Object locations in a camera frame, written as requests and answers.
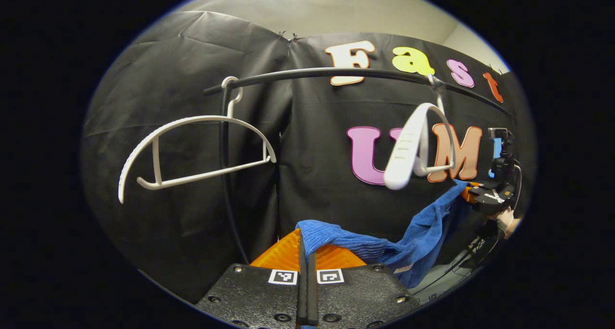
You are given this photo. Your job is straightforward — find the blue corduroy jacket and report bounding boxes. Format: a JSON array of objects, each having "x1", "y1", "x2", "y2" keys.
[{"x1": 295, "y1": 179, "x2": 474, "y2": 289}]

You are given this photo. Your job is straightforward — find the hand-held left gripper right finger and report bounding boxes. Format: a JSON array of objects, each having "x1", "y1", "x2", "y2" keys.
[{"x1": 307, "y1": 244, "x2": 423, "y2": 329}]

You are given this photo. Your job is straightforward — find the black clothes rack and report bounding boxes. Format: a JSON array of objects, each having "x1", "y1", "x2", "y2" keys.
[{"x1": 203, "y1": 67, "x2": 515, "y2": 265}]

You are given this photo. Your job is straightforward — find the black cable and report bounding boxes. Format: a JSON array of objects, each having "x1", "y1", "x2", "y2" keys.
[{"x1": 418, "y1": 235, "x2": 488, "y2": 293}]

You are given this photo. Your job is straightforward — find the white plastic hanger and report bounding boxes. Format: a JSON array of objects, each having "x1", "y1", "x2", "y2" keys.
[{"x1": 118, "y1": 76, "x2": 277, "y2": 205}]

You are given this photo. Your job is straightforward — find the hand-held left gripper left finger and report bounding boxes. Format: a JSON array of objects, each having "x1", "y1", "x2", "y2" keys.
[{"x1": 195, "y1": 229, "x2": 308, "y2": 329}]

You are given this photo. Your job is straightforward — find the white hanger with taped hook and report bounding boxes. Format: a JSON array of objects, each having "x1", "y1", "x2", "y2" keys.
[{"x1": 383, "y1": 74, "x2": 457, "y2": 191}]

